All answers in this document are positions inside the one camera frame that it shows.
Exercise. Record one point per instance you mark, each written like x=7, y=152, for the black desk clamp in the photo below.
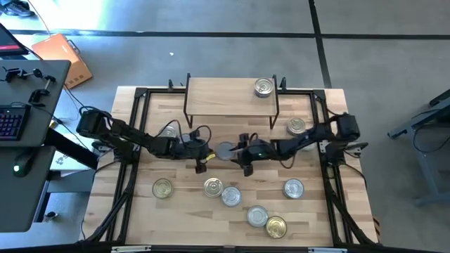
x=13, y=74
x=37, y=94

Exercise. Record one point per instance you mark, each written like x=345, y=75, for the person's shoe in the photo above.
x=17, y=8

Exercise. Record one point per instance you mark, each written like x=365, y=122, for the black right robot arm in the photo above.
x=309, y=137

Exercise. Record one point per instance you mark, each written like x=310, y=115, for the silver lid albacore tuna can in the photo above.
x=231, y=196
x=293, y=188
x=257, y=216

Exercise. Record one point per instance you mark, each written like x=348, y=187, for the white box with logo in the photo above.
x=70, y=172

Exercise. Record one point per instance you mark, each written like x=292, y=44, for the white table edge bracket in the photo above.
x=130, y=249
x=327, y=250

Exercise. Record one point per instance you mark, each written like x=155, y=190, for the wooden shelf black metal legs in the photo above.
x=246, y=107

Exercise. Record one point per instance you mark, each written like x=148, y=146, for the black computer monitor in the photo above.
x=8, y=44

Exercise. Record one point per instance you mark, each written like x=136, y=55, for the orange cardboard box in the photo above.
x=61, y=56

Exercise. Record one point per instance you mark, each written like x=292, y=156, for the black backlit keyboard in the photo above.
x=12, y=123

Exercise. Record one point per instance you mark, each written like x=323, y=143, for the black office desk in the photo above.
x=24, y=211

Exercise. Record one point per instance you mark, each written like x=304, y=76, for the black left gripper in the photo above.
x=197, y=149

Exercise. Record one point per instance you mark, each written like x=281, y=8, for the black frame clamp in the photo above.
x=282, y=83
x=170, y=84

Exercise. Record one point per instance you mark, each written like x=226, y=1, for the black aluminium rig frame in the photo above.
x=161, y=91

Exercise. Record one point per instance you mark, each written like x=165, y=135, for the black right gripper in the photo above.
x=260, y=151

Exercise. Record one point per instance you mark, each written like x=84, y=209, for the gold lid tuna can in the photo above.
x=276, y=227
x=162, y=188

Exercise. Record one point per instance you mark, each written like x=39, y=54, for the grey metal stand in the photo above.
x=429, y=175

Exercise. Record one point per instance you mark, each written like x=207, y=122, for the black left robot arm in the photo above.
x=140, y=138

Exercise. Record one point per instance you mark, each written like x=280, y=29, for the black desk caster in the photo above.
x=51, y=215

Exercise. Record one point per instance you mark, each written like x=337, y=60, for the black computer mouse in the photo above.
x=22, y=163

